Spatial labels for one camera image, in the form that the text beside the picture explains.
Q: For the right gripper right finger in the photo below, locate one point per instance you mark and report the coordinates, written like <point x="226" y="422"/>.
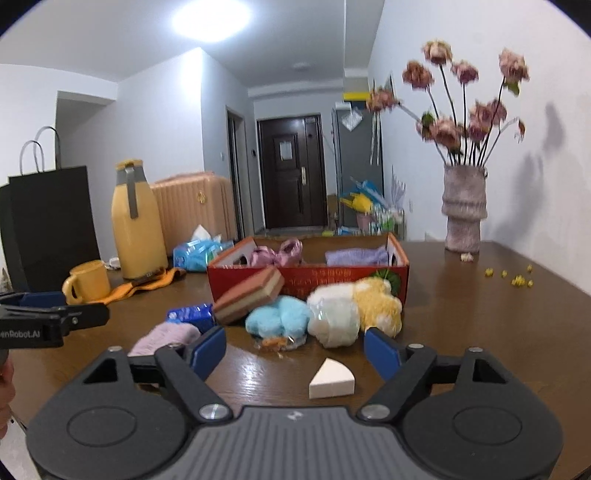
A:
<point x="406" y="374"/>

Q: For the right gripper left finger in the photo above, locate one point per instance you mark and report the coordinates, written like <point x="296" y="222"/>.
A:
<point x="185" y="370"/>

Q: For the lilac fluffy towel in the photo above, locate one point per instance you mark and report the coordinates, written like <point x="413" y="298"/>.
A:
<point x="162" y="335"/>

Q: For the blue plush toy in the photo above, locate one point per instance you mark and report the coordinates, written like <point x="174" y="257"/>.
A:
<point x="286" y="317"/>

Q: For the purple satin scrunchie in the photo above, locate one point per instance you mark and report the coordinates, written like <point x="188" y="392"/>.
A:
<point x="289" y="254"/>

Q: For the person's left hand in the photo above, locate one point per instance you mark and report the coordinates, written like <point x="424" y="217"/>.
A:
<point x="7" y="394"/>

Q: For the blue small packet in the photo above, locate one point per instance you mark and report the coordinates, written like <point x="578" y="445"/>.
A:
<point x="200" y="316"/>

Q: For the yellow plush toy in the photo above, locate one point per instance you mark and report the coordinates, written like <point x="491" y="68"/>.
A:
<point x="377" y="306"/>

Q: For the yellow mug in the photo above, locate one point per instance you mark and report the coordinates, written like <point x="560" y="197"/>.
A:
<point x="86" y="283"/>

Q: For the white wedge makeup sponge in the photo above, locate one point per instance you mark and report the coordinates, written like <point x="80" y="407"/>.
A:
<point x="332" y="380"/>

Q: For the striped layered sponge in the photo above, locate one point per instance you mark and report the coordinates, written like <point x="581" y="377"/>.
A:
<point x="258" y="290"/>

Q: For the white plush toy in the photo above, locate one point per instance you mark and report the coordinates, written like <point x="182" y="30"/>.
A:
<point x="335" y="318"/>

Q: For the orange cloth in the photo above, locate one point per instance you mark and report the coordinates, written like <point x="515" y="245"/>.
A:
<point x="157" y="281"/>

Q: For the black paper bag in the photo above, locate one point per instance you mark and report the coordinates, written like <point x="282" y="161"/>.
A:
<point x="47" y="225"/>

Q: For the blue tissue pack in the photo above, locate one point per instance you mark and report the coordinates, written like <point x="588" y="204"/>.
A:
<point x="199" y="251"/>

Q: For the purple folded towel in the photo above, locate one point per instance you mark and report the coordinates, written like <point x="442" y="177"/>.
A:
<point x="357" y="257"/>

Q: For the yellow thermos jug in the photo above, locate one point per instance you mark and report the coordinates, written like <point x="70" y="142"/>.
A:
<point x="136" y="223"/>

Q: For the red cardboard box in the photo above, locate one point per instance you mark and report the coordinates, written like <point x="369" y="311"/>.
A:
<point x="226" y="270"/>

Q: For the yellow petals scattered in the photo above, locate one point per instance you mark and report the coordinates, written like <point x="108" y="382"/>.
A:
<point x="519" y="280"/>

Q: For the colourful clutter pile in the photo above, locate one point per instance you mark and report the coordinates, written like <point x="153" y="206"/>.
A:
<point x="372" y="213"/>

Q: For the pink ribbed suitcase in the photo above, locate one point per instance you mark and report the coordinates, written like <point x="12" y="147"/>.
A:
<point x="186" y="201"/>

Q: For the pink ribbed vase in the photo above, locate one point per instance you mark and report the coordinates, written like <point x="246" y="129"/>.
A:
<point x="465" y="206"/>

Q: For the grey refrigerator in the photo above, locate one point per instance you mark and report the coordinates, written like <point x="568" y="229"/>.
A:
<point x="357" y="157"/>

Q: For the dried pink flowers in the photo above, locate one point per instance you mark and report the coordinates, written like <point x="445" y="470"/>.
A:
<point x="464" y="134"/>

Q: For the dark brown door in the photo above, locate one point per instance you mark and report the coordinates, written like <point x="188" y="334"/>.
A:
<point x="292" y="167"/>

